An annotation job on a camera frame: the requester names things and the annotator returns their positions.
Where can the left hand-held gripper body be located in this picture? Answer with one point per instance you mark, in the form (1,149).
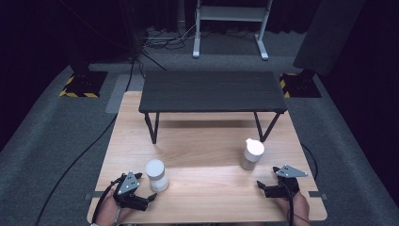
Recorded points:
(128,185)

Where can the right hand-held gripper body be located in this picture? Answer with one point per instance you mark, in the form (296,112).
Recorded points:
(287,182)

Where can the white powder jar round lid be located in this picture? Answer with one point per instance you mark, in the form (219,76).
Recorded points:
(156,175)

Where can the black raised shelf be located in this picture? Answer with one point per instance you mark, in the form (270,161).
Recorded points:
(213,91)

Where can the person's right hand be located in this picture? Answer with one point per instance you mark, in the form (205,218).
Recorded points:
(298,207)

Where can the person's left hand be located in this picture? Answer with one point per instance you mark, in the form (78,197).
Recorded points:
(108,208)

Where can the grey floor strip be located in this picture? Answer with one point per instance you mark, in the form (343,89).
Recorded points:
(120,94)

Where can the black yellow-striped stand base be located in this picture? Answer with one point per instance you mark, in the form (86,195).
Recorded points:
(298,85)
(84,84)

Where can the dark grey tilted panel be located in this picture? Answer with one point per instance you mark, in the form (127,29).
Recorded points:
(326,34)

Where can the white metal stand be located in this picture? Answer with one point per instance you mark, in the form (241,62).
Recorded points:
(230,19)

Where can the grey table bracket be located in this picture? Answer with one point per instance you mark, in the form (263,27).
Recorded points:
(94,196)
(318,195)

